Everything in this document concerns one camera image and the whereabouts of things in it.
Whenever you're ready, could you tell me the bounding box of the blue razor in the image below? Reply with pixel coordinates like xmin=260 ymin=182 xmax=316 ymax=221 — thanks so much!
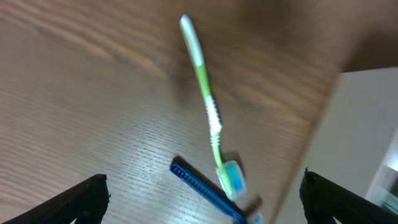
xmin=169 ymin=159 xmax=265 ymax=224

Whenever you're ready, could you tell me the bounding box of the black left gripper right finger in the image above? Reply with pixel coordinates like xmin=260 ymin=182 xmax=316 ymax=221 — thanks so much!
xmin=299 ymin=169 xmax=397 ymax=224

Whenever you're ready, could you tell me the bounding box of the green white soap packet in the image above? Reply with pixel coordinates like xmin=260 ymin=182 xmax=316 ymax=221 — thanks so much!
xmin=371 ymin=186 xmax=397 ymax=215

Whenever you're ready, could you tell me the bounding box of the green white toothbrush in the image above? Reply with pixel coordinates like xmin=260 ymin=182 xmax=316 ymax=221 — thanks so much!
xmin=179 ymin=14 xmax=247 ymax=201

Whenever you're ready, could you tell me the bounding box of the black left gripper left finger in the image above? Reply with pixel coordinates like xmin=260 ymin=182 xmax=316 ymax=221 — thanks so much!
xmin=4 ymin=174 xmax=110 ymax=224

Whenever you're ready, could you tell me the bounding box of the white box pink inside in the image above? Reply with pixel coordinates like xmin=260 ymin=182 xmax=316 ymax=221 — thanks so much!
xmin=275 ymin=67 xmax=397 ymax=223

